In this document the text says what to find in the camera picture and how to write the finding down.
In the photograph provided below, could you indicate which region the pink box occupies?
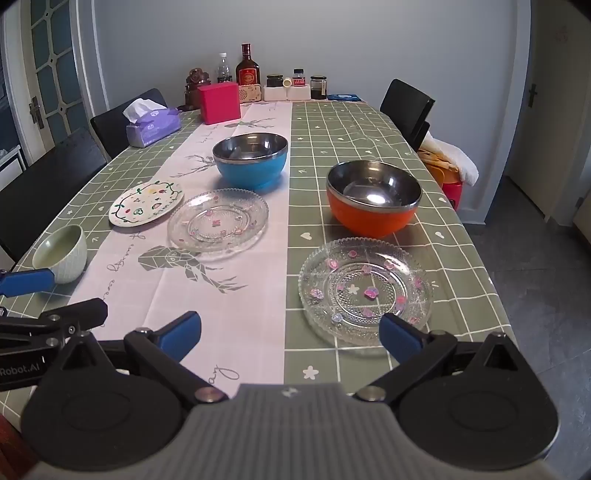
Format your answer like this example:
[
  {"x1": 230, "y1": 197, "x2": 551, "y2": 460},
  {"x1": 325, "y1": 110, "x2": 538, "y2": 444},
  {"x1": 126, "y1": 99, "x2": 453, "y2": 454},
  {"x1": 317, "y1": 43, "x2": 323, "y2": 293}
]
[{"x1": 198, "y1": 82, "x2": 242, "y2": 125}]

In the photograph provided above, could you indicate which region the brown figurine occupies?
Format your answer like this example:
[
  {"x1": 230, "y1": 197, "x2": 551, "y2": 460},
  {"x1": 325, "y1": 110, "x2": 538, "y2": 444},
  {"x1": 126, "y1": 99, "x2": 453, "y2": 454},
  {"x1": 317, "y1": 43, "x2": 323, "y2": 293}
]
[{"x1": 185, "y1": 68, "x2": 212, "y2": 110}]

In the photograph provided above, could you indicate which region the orange plastic stool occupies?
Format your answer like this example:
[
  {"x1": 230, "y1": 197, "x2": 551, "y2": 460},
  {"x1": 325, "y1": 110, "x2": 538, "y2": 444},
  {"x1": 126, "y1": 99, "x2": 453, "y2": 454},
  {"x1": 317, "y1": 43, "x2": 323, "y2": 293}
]
[{"x1": 422, "y1": 154, "x2": 460, "y2": 183}]

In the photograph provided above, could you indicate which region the black chair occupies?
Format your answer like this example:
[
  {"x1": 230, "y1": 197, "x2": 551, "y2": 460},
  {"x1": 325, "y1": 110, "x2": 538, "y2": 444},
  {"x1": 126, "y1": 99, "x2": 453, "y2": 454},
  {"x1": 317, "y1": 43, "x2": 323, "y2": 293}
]
[
  {"x1": 0, "y1": 128, "x2": 108, "y2": 271},
  {"x1": 90, "y1": 88, "x2": 168, "y2": 160},
  {"x1": 379, "y1": 78, "x2": 436, "y2": 151}
]

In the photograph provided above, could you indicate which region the white towel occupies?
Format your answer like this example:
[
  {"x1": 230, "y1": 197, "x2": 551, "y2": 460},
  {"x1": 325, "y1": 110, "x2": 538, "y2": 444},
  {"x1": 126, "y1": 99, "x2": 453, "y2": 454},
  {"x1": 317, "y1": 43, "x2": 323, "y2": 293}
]
[{"x1": 418, "y1": 130, "x2": 480, "y2": 185}]

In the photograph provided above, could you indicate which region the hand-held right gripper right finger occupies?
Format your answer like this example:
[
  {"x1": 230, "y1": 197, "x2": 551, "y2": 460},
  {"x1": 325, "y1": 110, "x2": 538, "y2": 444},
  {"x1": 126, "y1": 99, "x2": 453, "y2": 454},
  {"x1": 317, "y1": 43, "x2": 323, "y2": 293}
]
[{"x1": 353, "y1": 313, "x2": 536, "y2": 406}]

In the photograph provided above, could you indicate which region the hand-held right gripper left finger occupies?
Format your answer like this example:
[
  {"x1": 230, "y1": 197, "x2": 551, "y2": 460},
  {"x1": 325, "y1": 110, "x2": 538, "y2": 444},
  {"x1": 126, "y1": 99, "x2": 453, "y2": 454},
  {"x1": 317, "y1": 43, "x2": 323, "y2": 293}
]
[{"x1": 46, "y1": 311, "x2": 230, "y2": 406}]

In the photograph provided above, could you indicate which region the pink printed table runner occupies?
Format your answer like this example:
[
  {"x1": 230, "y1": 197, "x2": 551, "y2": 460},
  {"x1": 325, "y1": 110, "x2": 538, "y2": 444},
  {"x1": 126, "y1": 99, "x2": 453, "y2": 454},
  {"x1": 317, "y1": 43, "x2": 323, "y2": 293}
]
[{"x1": 69, "y1": 100, "x2": 294, "y2": 386}]

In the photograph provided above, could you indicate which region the blue steel-lined bowl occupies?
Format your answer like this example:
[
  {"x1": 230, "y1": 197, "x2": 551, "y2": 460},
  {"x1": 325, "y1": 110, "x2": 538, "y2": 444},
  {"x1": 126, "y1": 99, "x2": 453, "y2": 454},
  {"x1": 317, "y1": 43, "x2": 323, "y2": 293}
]
[{"x1": 212, "y1": 132, "x2": 289, "y2": 190}]

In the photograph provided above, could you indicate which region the white painted flower plate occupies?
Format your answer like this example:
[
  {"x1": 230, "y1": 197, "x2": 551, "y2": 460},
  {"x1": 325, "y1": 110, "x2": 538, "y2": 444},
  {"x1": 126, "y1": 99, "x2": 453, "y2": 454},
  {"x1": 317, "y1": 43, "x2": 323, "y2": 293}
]
[{"x1": 108, "y1": 180, "x2": 184, "y2": 228}]

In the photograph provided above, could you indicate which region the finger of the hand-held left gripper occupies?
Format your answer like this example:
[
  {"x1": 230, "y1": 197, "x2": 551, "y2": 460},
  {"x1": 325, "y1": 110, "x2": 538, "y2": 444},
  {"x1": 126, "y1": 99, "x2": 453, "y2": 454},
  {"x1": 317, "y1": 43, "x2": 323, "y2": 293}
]
[
  {"x1": 0, "y1": 298, "x2": 110, "y2": 347},
  {"x1": 0, "y1": 269, "x2": 56, "y2": 296}
]

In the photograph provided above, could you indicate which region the purple tissue pack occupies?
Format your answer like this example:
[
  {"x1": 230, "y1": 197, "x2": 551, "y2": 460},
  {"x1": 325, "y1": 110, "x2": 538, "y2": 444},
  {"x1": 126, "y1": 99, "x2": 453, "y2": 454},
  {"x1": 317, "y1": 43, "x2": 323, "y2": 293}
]
[{"x1": 122, "y1": 99, "x2": 182, "y2": 148}]

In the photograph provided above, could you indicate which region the orange steel-lined bowl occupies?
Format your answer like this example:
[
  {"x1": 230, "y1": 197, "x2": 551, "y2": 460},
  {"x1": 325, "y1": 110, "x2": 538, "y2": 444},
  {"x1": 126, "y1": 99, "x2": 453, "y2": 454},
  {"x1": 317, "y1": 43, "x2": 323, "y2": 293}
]
[{"x1": 326, "y1": 160, "x2": 423, "y2": 239}]

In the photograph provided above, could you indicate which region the clear glass flowered plate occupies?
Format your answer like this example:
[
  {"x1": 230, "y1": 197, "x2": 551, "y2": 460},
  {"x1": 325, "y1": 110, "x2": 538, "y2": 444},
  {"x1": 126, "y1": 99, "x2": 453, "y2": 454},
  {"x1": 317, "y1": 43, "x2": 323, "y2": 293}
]
[
  {"x1": 167, "y1": 188, "x2": 269, "y2": 254},
  {"x1": 298, "y1": 237, "x2": 433, "y2": 348}
]

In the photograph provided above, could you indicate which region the light green ceramic cup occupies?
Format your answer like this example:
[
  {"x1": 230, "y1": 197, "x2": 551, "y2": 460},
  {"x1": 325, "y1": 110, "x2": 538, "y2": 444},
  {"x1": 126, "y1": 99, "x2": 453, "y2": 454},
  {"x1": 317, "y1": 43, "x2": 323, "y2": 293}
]
[{"x1": 32, "y1": 224, "x2": 88, "y2": 284}]

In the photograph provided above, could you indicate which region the glass panel door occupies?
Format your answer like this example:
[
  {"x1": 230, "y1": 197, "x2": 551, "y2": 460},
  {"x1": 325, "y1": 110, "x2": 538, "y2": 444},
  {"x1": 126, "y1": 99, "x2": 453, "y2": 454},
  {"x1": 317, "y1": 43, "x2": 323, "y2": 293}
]
[{"x1": 0, "y1": 0, "x2": 88, "y2": 167}]

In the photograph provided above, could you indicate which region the dark liquor bottle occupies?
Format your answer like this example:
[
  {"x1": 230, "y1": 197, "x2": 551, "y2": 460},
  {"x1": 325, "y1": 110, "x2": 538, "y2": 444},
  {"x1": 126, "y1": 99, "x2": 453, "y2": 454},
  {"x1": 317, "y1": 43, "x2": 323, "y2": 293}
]
[{"x1": 235, "y1": 44, "x2": 262, "y2": 86}]

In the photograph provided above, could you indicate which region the white holder box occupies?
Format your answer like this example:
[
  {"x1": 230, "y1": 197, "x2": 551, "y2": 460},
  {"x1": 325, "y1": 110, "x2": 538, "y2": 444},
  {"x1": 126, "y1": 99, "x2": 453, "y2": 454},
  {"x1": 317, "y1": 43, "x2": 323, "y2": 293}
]
[{"x1": 263, "y1": 85, "x2": 311, "y2": 102}]

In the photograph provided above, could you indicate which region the white door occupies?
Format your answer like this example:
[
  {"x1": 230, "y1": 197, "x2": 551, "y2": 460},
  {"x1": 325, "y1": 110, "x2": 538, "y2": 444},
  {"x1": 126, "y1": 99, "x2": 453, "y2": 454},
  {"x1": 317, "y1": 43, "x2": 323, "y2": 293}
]
[{"x1": 505, "y1": 0, "x2": 591, "y2": 217}]

